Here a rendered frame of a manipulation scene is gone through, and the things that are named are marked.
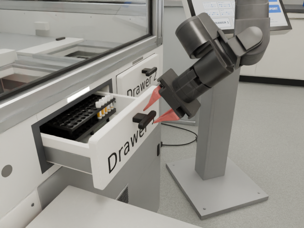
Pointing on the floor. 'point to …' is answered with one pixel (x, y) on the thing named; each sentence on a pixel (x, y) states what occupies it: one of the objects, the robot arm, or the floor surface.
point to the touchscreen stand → (216, 158)
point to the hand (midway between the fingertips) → (152, 114)
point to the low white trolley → (99, 213)
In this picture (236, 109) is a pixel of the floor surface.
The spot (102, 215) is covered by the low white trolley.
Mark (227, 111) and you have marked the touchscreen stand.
